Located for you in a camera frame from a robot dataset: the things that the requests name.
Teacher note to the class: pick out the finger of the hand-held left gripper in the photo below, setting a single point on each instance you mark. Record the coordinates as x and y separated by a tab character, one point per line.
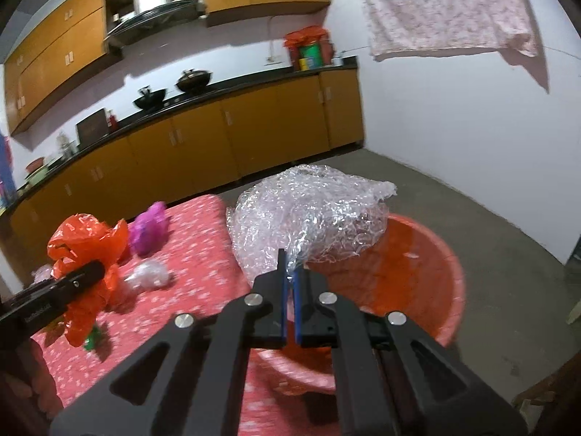
81	279

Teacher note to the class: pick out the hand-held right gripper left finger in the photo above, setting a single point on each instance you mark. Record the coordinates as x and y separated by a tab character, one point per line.
283	302

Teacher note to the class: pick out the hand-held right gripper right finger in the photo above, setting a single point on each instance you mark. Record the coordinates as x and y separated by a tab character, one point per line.
297	311

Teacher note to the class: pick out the orange plastic bag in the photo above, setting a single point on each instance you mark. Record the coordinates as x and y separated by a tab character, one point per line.
81	240

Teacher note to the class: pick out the clear white plastic bag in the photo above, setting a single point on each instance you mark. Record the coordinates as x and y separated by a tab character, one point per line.
147	275

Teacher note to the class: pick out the magenta plastic bag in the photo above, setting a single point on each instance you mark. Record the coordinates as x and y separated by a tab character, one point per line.
147	231

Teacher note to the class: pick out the clear bubble wrap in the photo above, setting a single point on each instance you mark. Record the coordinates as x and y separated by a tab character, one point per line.
308	209

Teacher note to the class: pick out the red plastic basin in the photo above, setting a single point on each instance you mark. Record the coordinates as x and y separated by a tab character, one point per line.
399	272

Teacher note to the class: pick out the person's left hand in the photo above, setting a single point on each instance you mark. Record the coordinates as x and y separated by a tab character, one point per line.
34	377

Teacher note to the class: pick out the pale crumpled plastic wrap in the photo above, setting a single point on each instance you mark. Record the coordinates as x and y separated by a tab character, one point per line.
43	273

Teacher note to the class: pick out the green plastic scrap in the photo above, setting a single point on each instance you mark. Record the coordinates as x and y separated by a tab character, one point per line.
94	338

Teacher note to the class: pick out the red floral tablecloth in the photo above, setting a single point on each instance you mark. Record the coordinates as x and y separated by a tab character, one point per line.
199	245

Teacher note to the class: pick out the stacked small basins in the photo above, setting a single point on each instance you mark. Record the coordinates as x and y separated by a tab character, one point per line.
36	170

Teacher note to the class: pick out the blue and red cloth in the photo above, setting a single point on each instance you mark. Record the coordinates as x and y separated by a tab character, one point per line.
5	168

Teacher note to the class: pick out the glass jar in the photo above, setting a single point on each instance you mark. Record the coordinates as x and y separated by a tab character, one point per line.
66	144

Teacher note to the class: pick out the brown cutting board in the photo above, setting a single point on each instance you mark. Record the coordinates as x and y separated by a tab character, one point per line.
93	128

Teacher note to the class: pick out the red bottle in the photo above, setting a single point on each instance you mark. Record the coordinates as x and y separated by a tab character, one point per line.
111	120

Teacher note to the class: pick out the orange kitchen base cabinets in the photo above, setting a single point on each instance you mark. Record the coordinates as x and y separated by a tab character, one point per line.
204	131

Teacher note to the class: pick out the black open wok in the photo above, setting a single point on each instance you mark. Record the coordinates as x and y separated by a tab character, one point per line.
150	100

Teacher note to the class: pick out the black wok with lid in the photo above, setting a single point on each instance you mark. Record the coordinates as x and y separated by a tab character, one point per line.
194	81

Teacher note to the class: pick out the yellow container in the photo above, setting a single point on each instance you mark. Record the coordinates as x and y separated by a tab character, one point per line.
302	64

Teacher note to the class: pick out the small metal pot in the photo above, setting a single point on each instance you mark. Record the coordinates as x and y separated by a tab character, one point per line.
338	60

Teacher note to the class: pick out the green container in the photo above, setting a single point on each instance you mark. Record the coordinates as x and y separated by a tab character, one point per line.
311	54

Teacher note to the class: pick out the red plastic bag on counter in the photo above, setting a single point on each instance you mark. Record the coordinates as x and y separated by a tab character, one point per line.
308	35

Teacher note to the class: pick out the wooden stool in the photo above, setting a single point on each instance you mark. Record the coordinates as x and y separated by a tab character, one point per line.
551	408

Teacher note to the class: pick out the steel range hood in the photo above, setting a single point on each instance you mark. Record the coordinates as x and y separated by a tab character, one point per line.
152	9

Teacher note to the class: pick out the pink floral hanging cloth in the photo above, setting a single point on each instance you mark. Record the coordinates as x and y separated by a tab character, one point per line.
440	4

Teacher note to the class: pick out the long orange wall cabinets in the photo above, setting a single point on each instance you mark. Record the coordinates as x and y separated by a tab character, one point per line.
54	50

